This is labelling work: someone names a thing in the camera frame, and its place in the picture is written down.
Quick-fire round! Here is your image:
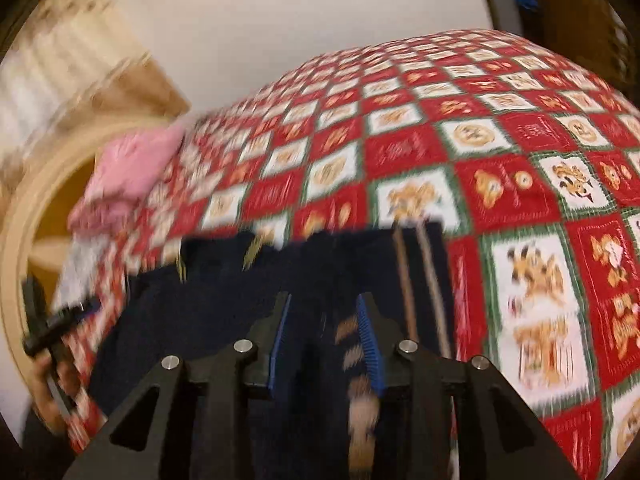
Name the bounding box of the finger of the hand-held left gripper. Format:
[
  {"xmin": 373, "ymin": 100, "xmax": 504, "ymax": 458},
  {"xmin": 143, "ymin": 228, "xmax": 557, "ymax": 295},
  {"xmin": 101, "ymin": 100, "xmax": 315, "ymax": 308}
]
[{"xmin": 24, "ymin": 297, "xmax": 102, "ymax": 357}]

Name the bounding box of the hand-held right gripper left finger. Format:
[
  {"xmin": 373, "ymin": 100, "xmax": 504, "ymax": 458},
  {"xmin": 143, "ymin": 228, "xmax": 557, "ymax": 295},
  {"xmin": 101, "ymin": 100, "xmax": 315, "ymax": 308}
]
[{"xmin": 62, "ymin": 291, "xmax": 294, "ymax": 480}]

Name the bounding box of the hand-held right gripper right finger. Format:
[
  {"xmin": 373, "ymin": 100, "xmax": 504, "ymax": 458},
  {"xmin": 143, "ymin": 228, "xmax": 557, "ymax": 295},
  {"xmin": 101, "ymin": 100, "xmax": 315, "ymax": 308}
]
[{"xmin": 355, "ymin": 292, "xmax": 584, "ymax": 480}]

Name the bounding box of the navy patterned knit sweater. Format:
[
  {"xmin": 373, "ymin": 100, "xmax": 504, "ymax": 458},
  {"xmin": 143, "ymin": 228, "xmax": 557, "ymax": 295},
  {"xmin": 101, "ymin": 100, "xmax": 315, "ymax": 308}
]
[{"xmin": 87, "ymin": 220, "xmax": 459, "ymax": 480}]

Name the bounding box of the person's left hand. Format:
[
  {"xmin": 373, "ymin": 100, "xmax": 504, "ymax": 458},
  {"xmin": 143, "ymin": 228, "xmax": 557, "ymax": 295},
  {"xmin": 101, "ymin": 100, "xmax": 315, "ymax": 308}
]
[{"xmin": 31, "ymin": 347, "xmax": 85, "ymax": 435}]

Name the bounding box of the cream wooden headboard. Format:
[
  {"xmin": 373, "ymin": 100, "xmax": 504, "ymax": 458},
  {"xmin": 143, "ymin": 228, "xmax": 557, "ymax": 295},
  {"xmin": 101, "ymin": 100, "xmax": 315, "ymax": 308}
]
[{"xmin": 0, "ymin": 119, "xmax": 174, "ymax": 413}]

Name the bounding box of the grey floral pillow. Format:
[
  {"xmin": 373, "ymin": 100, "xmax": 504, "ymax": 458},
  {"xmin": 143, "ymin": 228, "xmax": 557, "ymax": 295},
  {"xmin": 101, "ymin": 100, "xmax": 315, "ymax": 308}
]
[{"xmin": 52, "ymin": 232, "xmax": 120, "ymax": 307}]

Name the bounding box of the pink folded quilt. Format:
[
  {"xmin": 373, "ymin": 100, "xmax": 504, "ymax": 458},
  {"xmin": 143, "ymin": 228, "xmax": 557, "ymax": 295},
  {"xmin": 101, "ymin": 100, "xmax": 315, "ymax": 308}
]
[{"xmin": 67, "ymin": 122, "xmax": 189, "ymax": 234}]

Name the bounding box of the red checkered printed bedspread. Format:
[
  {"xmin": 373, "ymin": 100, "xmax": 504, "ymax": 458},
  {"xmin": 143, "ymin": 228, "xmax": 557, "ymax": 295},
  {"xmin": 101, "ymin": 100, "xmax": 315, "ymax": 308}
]
[{"xmin": 65, "ymin": 27, "xmax": 640, "ymax": 480}]

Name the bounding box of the beige floral curtain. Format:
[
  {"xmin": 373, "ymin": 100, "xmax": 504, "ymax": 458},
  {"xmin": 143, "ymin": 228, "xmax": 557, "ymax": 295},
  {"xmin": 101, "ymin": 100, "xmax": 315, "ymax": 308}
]
[{"xmin": 0, "ymin": 0, "xmax": 192, "ymax": 182}]

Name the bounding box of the brown wooden door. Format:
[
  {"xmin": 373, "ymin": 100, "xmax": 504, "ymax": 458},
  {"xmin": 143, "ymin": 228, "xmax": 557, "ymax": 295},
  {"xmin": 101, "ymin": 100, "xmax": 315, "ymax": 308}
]
[{"xmin": 527, "ymin": 0, "xmax": 632, "ymax": 72}]

